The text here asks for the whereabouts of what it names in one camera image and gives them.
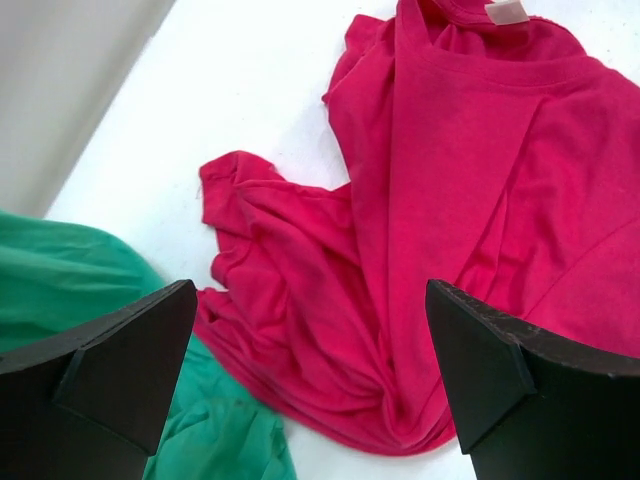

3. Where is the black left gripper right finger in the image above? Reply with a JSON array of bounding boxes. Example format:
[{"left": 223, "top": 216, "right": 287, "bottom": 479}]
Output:
[{"left": 426, "top": 280, "right": 639, "bottom": 479}]

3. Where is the red t shirt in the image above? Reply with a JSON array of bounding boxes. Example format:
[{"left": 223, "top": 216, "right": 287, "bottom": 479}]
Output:
[{"left": 194, "top": 1, "right": 639, "bottom": 456}]

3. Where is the green t shirt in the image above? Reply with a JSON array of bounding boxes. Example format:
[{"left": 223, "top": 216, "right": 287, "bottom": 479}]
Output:
[{"left": 1, "top": 212, "right": 295, "bottom": 479}]

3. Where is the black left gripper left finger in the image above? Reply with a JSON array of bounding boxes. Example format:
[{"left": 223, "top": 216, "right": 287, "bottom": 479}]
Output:
[{"left": 1, "top": 280, "right": 197, "bottom": 479}]

